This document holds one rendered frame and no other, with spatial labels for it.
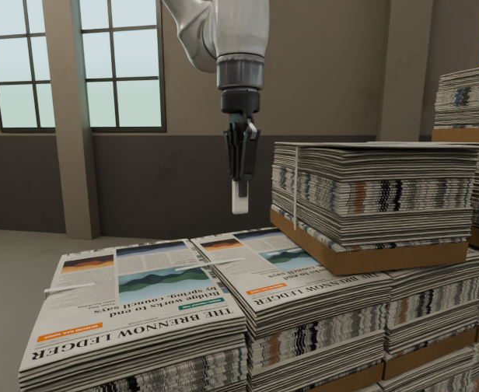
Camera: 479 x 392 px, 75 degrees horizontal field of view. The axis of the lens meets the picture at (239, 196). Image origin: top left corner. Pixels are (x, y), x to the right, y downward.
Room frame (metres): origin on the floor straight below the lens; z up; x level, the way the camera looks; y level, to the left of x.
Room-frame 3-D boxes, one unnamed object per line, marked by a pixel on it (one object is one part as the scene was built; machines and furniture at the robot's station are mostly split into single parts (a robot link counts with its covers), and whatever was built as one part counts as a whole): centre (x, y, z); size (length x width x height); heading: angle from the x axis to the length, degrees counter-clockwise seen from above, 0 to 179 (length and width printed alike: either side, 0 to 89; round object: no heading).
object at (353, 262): (0.74, -0.27, 0.86); 0.38 x 0.29 x 0.04; 12
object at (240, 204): (0.62, 0.00, 0.96); 0.03 x 0.01 x 0.07; 113
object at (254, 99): (0.62, 0.00, 1.12); 0.08 x 0.07 x 0.09; 23
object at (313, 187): (0.74, -0.27, 0.95); 0.38 x 0.29 x 0.23; 12
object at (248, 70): (0.62, 0.00, 1.19); 0.09 x 0.09 x 0.06
